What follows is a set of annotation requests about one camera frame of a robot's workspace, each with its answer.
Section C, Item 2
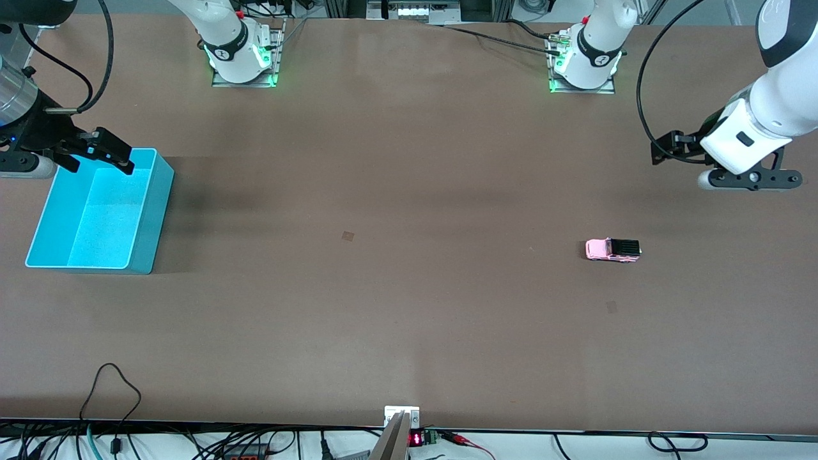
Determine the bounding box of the pink jeep toy black roof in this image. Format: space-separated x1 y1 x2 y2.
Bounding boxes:
585 238 642 264

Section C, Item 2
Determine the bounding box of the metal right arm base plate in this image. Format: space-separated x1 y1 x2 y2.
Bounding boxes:
212 19 286 88

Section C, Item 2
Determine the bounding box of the black coiled cable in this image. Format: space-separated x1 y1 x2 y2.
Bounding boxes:
647 432 709 453

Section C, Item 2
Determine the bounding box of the white mounting bracket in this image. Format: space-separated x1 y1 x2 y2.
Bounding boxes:
384 406 421 429

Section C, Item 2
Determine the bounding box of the red clip lead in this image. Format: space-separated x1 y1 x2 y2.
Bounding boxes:
441 431 497 460

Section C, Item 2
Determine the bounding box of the turquoise plastic bin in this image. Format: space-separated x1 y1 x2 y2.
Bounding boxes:
25 148 174 275

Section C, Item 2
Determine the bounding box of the thin black looped cable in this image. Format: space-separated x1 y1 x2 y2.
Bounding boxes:
78 363 143 460

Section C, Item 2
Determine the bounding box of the lit control box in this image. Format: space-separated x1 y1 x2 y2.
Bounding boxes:
366 0 462 25

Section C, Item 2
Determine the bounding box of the grey metal camera bar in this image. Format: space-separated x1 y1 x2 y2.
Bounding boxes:
369 412 411 460

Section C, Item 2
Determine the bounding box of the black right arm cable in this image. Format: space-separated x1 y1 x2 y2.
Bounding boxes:
18 24 95 112
77 0 115 114

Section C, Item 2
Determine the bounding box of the short black table cable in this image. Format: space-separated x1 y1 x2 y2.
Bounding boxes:
505 18 560 41

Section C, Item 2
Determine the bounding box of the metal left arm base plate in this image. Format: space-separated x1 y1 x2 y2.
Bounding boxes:
548 32 617 95

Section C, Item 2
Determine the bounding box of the aluminium frame rail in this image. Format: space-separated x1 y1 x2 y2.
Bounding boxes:
19 26 42 79

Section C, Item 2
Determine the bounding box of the long black table cable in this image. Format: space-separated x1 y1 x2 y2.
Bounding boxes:
427 24 563 57

